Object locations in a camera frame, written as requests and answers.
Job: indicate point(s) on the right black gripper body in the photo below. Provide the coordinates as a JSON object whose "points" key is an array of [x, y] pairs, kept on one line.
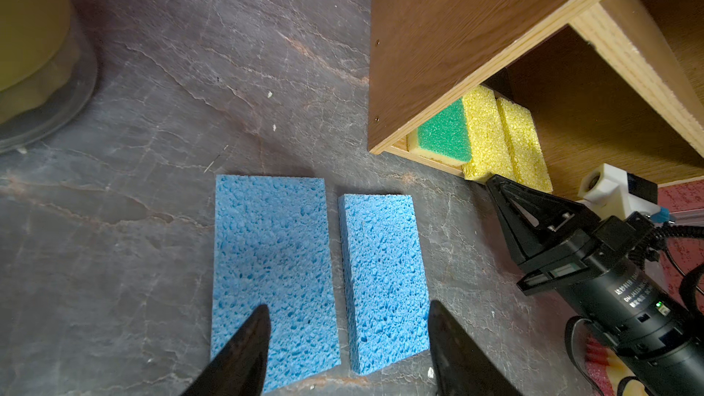
{"points": [[585, 261]]}

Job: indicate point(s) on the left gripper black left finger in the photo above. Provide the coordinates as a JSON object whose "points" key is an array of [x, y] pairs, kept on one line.
{"points": [[240, 366]]}

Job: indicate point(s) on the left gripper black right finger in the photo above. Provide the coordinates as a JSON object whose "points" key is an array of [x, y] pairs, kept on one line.
{"points": [[461, 366]]}

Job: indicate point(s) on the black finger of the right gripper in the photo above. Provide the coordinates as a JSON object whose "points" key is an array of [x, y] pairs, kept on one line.
{"points": [[539, 228]]}

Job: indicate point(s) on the bright green sponge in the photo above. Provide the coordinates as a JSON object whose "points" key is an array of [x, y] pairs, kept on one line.
{"points": [[443, 138]]}

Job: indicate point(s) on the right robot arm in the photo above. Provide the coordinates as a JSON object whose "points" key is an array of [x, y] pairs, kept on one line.
{"points": [[678, 372]]}

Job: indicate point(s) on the wooden three-tier shelf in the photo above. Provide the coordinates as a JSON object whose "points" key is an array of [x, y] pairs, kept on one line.
{"points": [[607, 81]]}

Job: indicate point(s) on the yellow smiley face sponge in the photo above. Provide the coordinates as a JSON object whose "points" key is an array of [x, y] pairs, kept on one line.
{"points": [[604, 366]]}

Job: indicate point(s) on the right light blue sponge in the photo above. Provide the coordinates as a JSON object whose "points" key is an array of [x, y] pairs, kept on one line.
{"points": [[387, 298]]}

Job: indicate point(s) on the light blue sponge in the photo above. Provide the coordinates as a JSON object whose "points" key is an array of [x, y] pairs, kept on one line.
{"points": [[387, 298], [272, 247]]}

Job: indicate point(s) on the left light blue sponge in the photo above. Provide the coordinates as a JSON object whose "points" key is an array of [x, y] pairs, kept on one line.
{"points": [[272, 247]]}

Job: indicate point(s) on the yellow pen cup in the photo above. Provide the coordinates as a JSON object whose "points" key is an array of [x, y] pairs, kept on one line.
{"points": [[48, 69]]}

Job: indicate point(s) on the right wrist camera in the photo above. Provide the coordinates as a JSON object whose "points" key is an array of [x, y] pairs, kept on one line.
{"points": [[610, 191]]}

